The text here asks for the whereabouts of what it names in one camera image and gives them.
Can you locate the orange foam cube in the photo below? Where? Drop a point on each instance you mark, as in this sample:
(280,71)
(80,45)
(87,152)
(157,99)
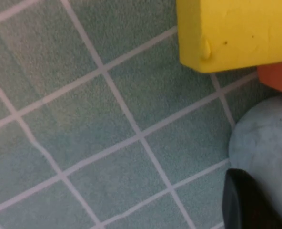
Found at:
(279,76)

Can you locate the green checked tablecloth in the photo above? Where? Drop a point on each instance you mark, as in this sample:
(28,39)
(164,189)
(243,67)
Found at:
(83,119)

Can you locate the yellow foam cube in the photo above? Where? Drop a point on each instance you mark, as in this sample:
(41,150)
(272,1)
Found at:
(238,35)

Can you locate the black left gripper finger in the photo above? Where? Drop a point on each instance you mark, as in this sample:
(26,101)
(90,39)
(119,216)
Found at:
(243,205)

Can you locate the blue plastic cup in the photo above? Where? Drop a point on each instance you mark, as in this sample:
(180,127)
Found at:
(262,138)

